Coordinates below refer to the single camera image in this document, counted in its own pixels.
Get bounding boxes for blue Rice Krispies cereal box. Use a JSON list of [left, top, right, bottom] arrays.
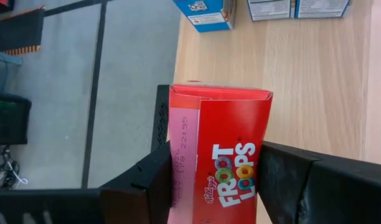
[[172, 0, 237, 34], [246, 0, 296, 22], [294, 0, 352, 19]]

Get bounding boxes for black bin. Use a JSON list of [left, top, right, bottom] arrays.
[[0, 92, 32, 146]]

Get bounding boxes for black and white floor cables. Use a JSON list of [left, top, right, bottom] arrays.
[[0, 145, 29, 190]]

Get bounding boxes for wooden shelf with black legs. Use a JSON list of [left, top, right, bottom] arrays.
[[167, 0, 381, 224]]

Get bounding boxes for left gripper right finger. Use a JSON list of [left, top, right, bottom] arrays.
[[258, 141, 381, 224]]

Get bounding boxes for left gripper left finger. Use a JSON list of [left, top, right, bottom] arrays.
[[0, 141, 172, 224]]

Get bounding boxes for black hazard-striped floor mat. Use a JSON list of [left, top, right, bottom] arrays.
[[0, 5, 46, 56]]

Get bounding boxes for red and black toolbox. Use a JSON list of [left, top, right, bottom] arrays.
[[0, 0, 16, 16]]

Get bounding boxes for red Froot Loops cereal box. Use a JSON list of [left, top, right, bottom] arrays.
[[167, 81, 274, 224]]

